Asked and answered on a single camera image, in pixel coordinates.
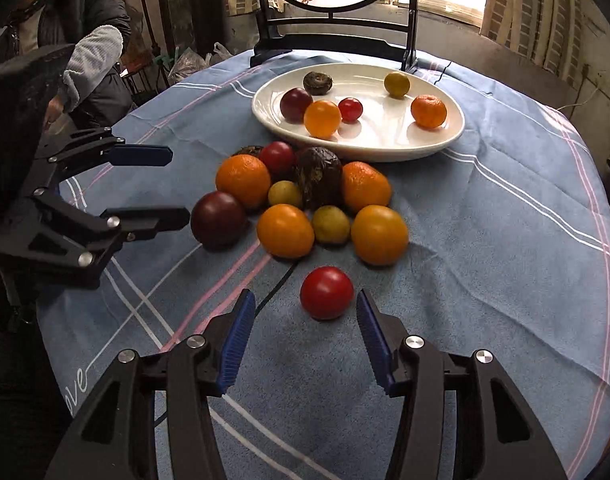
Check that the white plastic bag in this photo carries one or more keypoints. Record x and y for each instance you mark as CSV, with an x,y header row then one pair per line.
x,y
221,52

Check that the clear plastic bag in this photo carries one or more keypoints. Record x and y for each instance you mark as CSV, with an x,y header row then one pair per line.
x,y
185,64

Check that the dark purple tomato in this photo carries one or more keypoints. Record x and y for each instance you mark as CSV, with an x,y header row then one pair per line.
x,y
218,220
295,105

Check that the yellow-green plum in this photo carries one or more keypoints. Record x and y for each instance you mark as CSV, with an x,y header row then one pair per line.
x,y
285,194
396,84
331,224

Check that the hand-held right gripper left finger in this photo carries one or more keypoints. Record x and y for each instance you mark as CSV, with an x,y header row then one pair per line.
x,y
237,340

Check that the brick pattern curtain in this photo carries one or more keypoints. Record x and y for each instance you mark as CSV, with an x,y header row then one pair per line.
x,y
535,10

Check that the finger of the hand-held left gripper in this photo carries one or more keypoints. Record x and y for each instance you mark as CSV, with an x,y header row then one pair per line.
x,y
155,219
140,155

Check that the small red tomato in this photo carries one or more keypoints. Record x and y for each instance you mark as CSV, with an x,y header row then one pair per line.
x,y
350,109

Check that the round painted screen on stand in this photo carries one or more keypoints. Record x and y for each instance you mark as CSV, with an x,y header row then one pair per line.
x,y
335,42

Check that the blue plaid tablecloth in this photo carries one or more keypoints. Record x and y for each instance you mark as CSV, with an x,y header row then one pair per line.
x,y
485,260

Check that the white oval plate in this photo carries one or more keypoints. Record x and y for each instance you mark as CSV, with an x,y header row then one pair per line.
x,y
385,132

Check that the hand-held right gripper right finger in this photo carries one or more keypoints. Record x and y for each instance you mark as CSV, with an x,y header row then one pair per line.
x,y
372,340

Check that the dark framed painting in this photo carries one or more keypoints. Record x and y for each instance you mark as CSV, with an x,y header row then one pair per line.
x,y
177,0

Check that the large dark wrinkled passion fruit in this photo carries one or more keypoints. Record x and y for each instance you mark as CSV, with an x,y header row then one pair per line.
x,y
318,175

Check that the orange tomato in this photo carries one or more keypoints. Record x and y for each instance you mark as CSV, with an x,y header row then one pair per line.
x,y
379,235
322,119
285,231

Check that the mandarin orange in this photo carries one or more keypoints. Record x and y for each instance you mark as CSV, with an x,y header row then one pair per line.
x,y
367,187
428,111

